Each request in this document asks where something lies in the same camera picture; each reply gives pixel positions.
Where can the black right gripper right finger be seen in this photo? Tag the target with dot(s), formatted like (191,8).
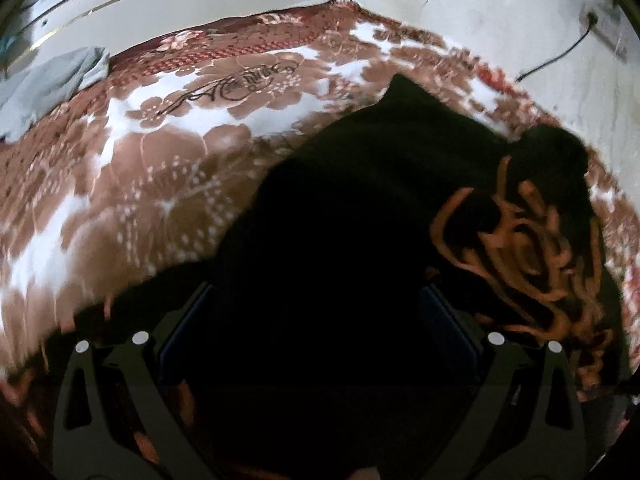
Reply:
(514,412)

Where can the floral brown bed blanket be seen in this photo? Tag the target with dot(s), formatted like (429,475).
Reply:
(147,170)

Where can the white wall power socket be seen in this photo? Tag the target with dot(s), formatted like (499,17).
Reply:
(607,26)

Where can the grey white cloth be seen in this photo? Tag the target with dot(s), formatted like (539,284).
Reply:
(29,95)

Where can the black orange graffiti hoodie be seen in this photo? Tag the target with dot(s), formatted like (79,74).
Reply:
(315,353)

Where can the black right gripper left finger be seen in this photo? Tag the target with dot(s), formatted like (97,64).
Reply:
(123,406)

